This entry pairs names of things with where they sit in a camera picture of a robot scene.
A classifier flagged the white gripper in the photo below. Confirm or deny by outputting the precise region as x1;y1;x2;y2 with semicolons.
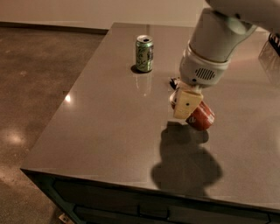
169;44;230;119

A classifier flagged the red coke can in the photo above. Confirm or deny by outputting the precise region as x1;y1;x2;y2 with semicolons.
186;101;215;131

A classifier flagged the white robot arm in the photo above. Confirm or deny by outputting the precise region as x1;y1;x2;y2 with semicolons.
173;0;280;119

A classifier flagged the green soda can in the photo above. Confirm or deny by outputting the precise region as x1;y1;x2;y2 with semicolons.
136;35;154;73

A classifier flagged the black snack bar wrapper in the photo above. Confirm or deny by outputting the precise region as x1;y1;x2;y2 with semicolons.
170;78;179;89

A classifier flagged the dark cabinet under table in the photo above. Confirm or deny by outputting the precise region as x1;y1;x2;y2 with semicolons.
22;168;280;224

